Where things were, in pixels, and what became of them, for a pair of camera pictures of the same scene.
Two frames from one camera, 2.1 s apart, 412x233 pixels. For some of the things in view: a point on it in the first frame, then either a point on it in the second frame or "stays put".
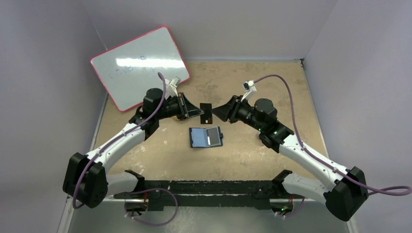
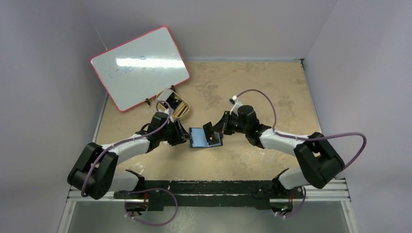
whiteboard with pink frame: (128, 70) stays put
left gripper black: (185, 108) → (179, 138)
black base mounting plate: (168, 194) stays put
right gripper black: (231, 108) → (220, 125)
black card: (206, 118) → (209, 131)
